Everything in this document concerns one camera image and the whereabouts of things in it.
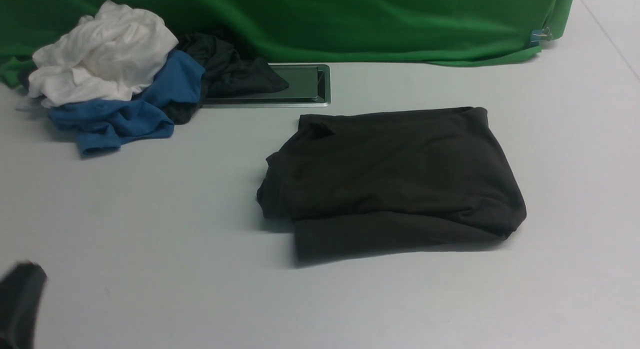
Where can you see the blue crumpled garment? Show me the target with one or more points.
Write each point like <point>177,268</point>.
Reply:
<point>104,126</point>

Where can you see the white crumpled garment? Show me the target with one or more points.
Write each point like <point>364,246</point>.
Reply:
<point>113,55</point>

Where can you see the gray table cable hatch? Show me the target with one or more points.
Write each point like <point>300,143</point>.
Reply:
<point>309,87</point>

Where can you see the green backdrop cloth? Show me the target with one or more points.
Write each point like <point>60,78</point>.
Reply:
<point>454,33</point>

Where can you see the dark gray long-sleeved shirt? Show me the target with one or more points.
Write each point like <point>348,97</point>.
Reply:
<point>392,182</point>

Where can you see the dark gray crumpled garment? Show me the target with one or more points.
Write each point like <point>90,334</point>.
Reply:
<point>231,70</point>

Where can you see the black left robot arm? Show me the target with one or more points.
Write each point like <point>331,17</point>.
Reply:
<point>21,291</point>

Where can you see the teal binder clip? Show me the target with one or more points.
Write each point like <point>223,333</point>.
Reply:
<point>538,36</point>

